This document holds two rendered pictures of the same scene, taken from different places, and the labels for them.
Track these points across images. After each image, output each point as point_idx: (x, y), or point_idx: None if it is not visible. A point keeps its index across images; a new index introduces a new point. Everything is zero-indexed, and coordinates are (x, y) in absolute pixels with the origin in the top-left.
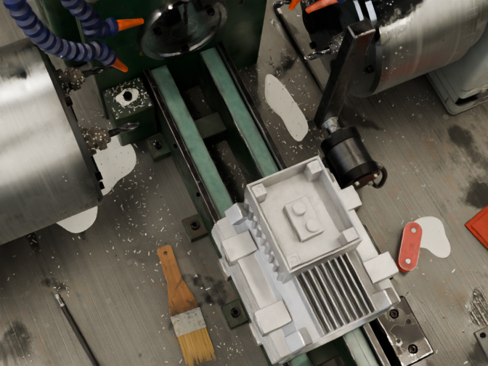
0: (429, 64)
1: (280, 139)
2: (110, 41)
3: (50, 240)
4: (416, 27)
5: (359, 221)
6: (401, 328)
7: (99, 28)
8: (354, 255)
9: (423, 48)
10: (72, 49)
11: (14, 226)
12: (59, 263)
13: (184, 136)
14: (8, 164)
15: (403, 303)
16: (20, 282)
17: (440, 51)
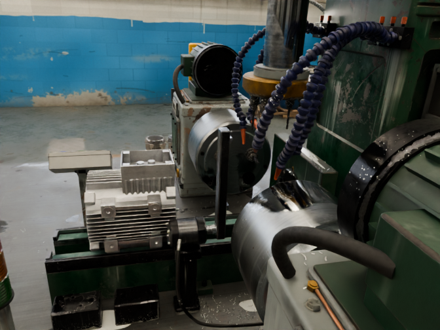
0: (243, 265)
1: (242, 294)
2: (275, 169)
3: (205, 211)
4: (256, 217)
5: (139, 204)
6: (78, 301)
7: (249, 112)
8: (120, 195)
9: (247, 236)
10: (236, 103)
11: (190, 143)
12: (192, 212)
13: (235, 219)
14: (205, 122)
15: (93, 306)
16: (189, 203)
17: (248, 257)
